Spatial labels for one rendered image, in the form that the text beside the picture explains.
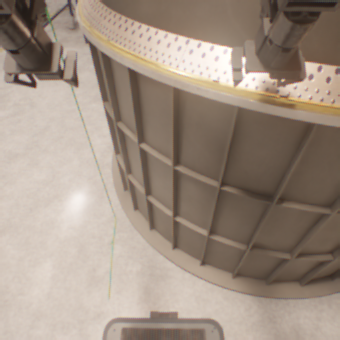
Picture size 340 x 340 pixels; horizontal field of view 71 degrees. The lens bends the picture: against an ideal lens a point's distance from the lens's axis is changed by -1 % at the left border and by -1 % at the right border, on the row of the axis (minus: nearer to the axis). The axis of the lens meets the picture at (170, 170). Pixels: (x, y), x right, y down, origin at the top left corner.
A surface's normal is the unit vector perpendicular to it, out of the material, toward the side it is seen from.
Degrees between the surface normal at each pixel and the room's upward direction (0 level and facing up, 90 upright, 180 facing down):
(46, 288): 0
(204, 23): 62
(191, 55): 43
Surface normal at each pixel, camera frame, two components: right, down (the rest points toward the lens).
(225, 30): -0.48, 0.25
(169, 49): -0.43, -0.09
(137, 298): -0.01, -0.67
